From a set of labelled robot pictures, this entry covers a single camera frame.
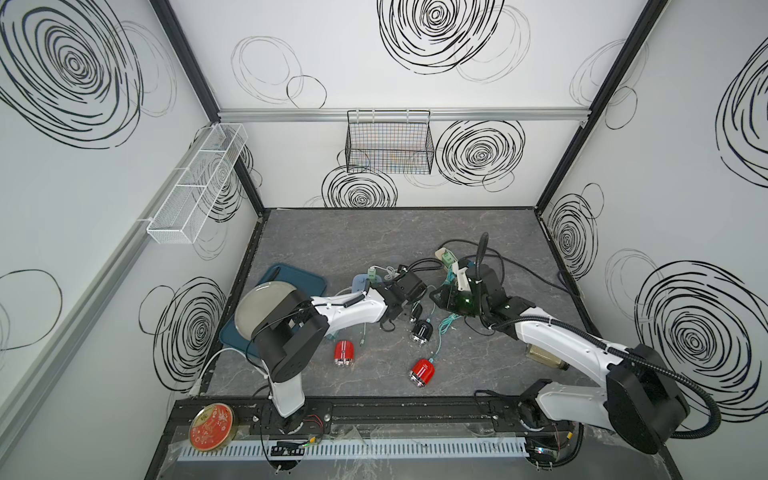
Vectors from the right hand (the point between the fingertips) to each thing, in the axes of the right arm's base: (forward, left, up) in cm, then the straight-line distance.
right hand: (433, 298), depth 83 cm
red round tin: (-31, +54, -6) cm, 62 cm away
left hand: (+2, +9, -8) cm, 13 cm away
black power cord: (+22, -27, -12) cm, 37 cm away
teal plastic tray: (+10, +39, -10) cm, 42 cm away
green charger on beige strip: (+17, -6, -4) cm, 18 cm away
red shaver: (-13, +25, -8) cm, 29 cm away
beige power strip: (+21, -4, -8) cm, 23 cm away
